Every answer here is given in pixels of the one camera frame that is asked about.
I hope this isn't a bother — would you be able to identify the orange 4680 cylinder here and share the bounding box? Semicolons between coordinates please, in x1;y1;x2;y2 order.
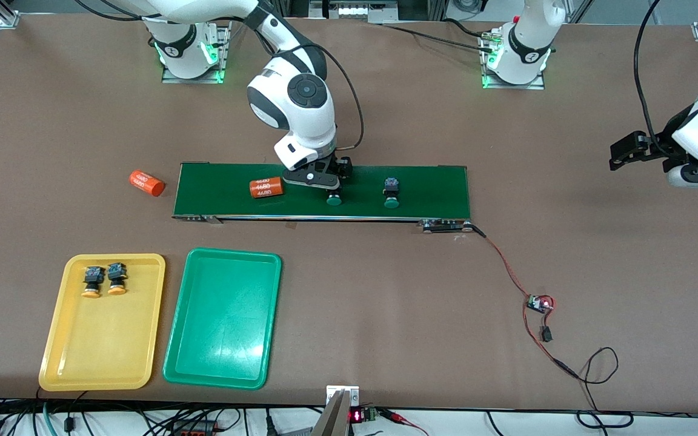
129;170;166;197
249;177;285;199

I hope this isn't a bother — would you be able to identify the yellow mushroom push button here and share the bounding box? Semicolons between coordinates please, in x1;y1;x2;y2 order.
81;266;106;299
107;262;129;296

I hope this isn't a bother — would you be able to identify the green conveyor belt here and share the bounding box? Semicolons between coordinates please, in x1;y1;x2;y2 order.
171;162;488;235

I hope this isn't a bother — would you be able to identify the green plastic tray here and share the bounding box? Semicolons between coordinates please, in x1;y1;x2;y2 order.
162;247;282;390

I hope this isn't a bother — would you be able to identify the black orange power strip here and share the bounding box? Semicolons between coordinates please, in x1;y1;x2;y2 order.
170;420;219;436

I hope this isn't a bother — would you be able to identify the yellow plastic tray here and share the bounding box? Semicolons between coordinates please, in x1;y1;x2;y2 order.
38;253;167;392

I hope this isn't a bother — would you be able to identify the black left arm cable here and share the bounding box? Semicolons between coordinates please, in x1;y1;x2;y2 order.
634;0;665;152

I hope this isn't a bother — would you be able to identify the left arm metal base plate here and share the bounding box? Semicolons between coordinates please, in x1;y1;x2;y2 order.
480;29;547;90

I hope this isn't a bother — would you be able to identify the black cable to arm base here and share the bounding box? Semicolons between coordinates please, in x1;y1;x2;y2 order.
379;17;498;54

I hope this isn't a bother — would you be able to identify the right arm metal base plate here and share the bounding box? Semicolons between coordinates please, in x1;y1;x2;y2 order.
161;18;231;84

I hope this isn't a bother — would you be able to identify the thin black looped cable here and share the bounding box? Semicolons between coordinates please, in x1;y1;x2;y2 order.
576;346;634;429

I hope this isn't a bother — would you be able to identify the small metal bracket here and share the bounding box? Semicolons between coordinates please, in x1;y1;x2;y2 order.
326;385;361;405

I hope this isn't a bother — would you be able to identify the grey metal mount pole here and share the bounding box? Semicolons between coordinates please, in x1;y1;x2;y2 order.
311;391;353;436

